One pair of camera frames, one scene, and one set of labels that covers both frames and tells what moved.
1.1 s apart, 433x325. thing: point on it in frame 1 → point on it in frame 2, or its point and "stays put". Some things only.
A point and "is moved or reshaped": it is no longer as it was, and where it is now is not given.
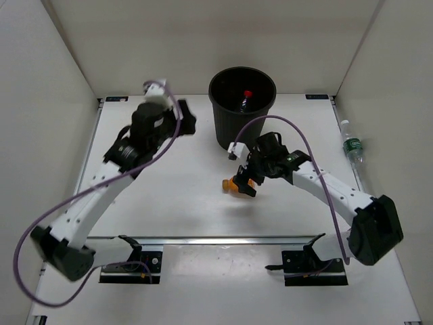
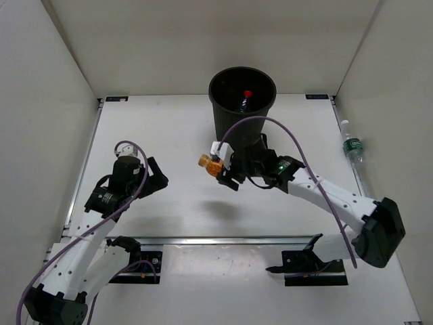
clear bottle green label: [352, 145] stays put
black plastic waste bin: [239, 96] stays put
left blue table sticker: [116, 98] stays put
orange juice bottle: [229, 185] is moved or reshaped
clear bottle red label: [247, 94] stays put
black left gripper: [187, 124] → [155, 182]
